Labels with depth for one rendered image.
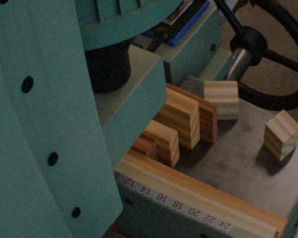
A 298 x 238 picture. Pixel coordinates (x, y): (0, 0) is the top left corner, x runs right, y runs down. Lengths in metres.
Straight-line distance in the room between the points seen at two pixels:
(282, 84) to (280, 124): 1.29
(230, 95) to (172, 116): 0.08
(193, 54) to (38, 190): 0.49
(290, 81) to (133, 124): 1.44
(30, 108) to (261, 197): 0.39
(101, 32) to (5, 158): 0.16
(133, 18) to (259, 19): 1.80
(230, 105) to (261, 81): 1.26
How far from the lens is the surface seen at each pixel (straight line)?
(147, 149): 0.71
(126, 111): 0.60
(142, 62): 0.62
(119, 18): 0.45
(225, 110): 0.77
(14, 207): 0.35
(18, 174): 0.34
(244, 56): 0.96
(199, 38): 0.82
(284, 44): 2.16
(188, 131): 0.73
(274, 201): 0.72
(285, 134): 0.72
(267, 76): 2.04
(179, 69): 0.80
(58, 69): 0.41
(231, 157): 0.75
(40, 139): 0.42
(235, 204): 0.67
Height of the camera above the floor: 1.53
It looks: 52 degrees down
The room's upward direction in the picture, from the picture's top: 8 degrees counter-clockwise
